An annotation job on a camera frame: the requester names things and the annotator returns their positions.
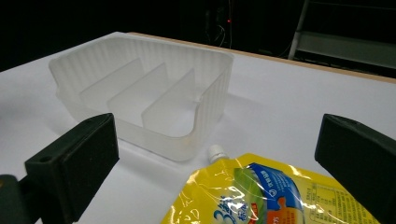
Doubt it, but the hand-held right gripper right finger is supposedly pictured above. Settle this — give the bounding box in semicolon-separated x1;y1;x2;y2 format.
314;113;396;224

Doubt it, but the thin cable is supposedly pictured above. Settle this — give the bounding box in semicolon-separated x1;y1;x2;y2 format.
214;0;233;49

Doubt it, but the yellow spouted refill pouch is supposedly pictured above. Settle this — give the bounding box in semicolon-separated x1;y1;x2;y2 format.
161;144;382;224

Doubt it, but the grey metal stand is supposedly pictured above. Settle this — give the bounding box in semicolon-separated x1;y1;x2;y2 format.
287;0;396;70

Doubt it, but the translucent white divided plastic bin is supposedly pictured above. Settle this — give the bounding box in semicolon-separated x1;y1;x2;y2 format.
48;33;234;162

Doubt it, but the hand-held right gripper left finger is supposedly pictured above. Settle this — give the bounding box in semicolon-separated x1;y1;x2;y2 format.
23;112;120;224

